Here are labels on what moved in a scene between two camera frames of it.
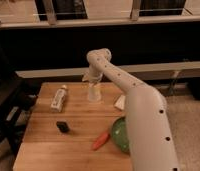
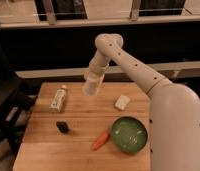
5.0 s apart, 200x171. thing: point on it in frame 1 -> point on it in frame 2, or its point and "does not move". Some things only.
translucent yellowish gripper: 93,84 -> 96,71
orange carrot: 100,141 does not move
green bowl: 120,134 does not move
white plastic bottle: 58,100 does not move
